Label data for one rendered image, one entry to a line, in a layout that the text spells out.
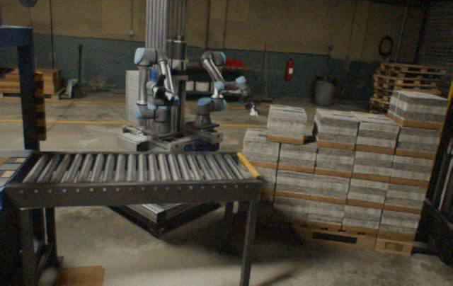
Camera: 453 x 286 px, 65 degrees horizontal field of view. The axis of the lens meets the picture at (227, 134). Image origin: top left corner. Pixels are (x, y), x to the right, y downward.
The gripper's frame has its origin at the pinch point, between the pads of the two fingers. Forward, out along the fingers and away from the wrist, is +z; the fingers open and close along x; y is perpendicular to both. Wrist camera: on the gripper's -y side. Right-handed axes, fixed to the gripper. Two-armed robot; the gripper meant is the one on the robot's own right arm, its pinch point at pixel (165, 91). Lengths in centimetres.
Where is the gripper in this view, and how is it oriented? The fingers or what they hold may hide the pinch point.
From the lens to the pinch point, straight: 226.4
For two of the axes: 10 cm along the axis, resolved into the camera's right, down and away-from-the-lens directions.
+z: 4.2, 2.8, -8.7
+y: -2.1, 9.6, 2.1
